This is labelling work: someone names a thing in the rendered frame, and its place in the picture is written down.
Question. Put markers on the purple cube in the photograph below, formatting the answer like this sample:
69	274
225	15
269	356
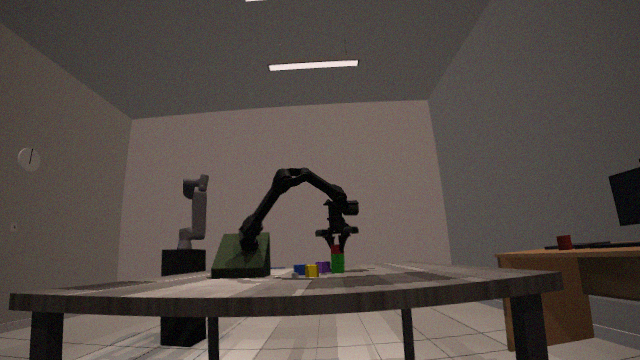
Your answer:
324	266

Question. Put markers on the green block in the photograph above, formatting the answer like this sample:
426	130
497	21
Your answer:
337	258
338	268

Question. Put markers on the blue block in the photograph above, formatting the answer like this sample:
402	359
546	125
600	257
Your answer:
300	269

